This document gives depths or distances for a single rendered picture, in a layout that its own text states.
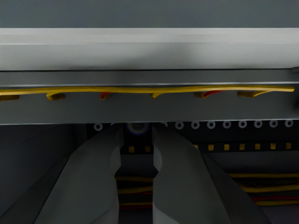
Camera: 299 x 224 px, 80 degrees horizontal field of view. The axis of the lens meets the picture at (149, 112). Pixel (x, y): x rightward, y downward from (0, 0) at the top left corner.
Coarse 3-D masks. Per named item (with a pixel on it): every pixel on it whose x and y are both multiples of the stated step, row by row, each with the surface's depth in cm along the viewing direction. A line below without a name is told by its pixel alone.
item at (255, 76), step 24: (0, 72) 7; (24, 72) 7; (48, 72) 7; (72, 72) 7; (96, 72) 8; (120, 72) 8; (144, 72) 8; (168, 72) 8; (192, 72) 8; (216, 72) 8; (240, 72) 8; (264, 72) 8; (288, 72) 8
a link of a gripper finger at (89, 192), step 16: (112, 128) 11; (96, 144) 10; (112, 144) 10; (80, 160) 9; (96, 160) 9; (112, 160) 9; (64, 176) 8; (80, 176) 8; (96, 176) 8; (112, 176) 8; (64, 192) 7; (80, 192) 7; (96, 192) 7; (112, 192) 7; (48, 208) 7; (64, 208) 7; (80, 208) 7; (96, 208) 7; (112, 208) 7
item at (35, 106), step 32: (0, 96) 7; (32, 96) 8; (64, 96) 8; (96, 96) 8; (128, 96) 8; (160, 96) 8; (192, 96) 8; (224, 96) 8; (256, 96) 7; (288, 96) 9
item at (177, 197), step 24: (168, 144) 10; (192, 144) 10; (168, 168) 8; (192, 168) 8; (168, 192) 7; (192, 192) 7; (216, 192) 7; (168, 216) 6; (192, 216) 6; (216, 216) 6
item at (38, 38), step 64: (0, 0) 2; (64, 0) 2; (128, 0) 3; (192, 0) 3; (256, 0) 3; (0, 64) 6; (64, 64) 6; (128, 64) 6; (192, 64) 6; (256, 64) 6; (0, 128) 13
